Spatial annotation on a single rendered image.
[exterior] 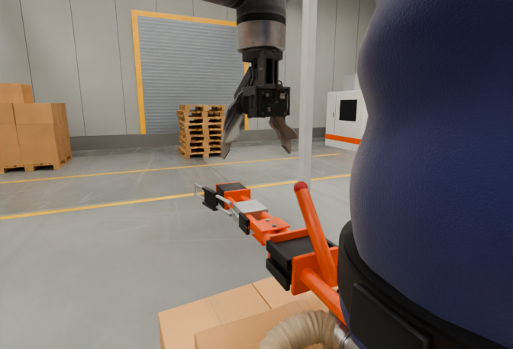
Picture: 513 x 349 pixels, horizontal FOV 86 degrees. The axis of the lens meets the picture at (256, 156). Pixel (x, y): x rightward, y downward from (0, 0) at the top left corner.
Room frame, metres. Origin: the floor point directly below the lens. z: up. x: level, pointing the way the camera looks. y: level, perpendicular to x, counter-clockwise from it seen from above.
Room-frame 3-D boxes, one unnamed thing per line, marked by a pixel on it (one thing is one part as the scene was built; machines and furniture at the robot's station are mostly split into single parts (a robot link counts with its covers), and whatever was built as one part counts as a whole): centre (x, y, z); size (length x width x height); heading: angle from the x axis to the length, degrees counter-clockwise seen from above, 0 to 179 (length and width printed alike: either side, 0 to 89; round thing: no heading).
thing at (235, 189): (0.73, 0.07, 1.08); 0.08 x 0.07 x 0.05; 25
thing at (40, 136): (5.91, 4.77, 0.87); 1.20 x 1.01 x 1.74; 23
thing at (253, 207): (0.61, 0.02, 1.07); 0.07 x 0.07 x 0.04; 25
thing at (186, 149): (7.40, 1.50, 0.65); 1.29 x 1.10 x 1.30; 23
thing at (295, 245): (0.41, -0.07, 1.08); 0.10 x 0.08 x 0.06; 115
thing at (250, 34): (0.54, -0.01, 1.44); 0.10 x 0.09 x 0.05; 114
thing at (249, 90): (0.54, -0.01, 1.36); 0.09 x 0.08 x 0.12; 24
